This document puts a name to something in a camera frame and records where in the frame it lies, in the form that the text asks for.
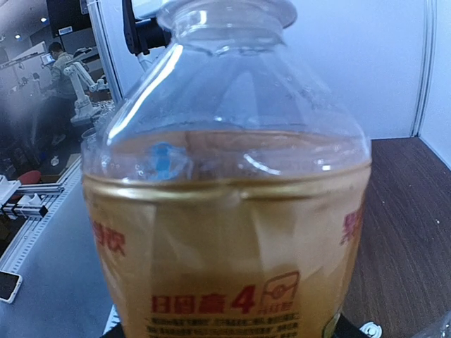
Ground left aluminium frame post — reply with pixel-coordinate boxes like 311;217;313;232
87;0;123;103

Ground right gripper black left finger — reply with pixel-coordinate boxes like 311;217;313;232
101;325;125;338

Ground aluminium frame post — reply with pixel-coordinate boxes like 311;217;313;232
410;0;438;137
87;0;123;103

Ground amber tea bottle red label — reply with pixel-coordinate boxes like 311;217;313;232
82;1;371;337

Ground background person in grey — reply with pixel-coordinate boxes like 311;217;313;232
49;42;77;101

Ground clear plastic bottle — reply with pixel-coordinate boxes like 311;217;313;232
419;316;451;338

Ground right aluminium frame post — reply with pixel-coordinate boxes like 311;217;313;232
410;0;438;137

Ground red round object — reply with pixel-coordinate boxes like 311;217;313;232
18;170;42;185

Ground front aluminium rail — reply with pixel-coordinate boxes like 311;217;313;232
1;156;82;274

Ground white cap of clear bottle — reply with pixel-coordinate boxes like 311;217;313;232
360;322;383;338

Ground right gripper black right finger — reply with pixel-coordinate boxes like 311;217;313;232
333;315;369;338

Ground white smartphone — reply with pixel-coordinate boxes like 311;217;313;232
0;270;23;303

